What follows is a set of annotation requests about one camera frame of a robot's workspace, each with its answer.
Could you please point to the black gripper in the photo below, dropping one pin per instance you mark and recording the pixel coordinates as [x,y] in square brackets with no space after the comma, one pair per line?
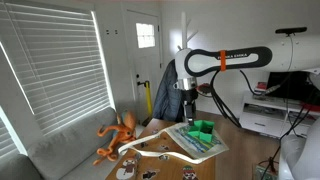
[188,98]

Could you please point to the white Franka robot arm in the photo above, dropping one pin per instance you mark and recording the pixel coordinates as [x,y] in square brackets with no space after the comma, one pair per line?
[291,52]

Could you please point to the green plastic drawer box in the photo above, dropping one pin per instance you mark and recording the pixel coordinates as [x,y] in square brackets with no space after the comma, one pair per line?
[203,130]

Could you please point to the dark blue hanging jacket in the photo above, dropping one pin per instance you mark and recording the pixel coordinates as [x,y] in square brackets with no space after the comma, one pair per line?
[168,104]

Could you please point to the white printed tote bag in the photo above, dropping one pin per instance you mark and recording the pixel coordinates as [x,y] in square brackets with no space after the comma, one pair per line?
[200,146]

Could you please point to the christmas elf sticker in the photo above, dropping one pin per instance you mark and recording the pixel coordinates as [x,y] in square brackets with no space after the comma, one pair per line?
[189,173]

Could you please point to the wooden table with stickers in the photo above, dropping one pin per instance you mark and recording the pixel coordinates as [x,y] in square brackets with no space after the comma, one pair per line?
[165,167]

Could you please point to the orange octopus plush toy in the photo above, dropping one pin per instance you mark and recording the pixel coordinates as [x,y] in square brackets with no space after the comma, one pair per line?
[124,133]

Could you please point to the snowman sticker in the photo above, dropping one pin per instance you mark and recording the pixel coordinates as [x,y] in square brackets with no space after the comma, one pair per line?
[127,170]

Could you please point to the white tv stand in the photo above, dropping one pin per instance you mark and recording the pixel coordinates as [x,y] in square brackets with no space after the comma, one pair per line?
[274,116]

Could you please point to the white coat rack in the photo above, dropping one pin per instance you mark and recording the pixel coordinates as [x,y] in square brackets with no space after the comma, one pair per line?
[185,21]

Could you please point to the white entry door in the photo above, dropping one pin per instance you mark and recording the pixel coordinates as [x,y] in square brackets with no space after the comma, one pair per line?
[144,53]

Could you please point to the black television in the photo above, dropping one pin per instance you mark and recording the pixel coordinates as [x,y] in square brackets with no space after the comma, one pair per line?
[295,86]

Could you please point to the grey sofa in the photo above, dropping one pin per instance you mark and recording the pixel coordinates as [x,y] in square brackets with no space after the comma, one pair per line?
[66,155]

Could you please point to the white window blinds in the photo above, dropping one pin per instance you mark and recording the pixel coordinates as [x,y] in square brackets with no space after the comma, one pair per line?
[56,58]

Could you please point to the yellow handled tool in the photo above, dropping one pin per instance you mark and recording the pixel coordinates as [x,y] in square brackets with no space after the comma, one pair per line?
[146,84]

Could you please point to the black camera on stand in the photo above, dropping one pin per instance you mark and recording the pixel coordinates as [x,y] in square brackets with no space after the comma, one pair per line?
[289,31]

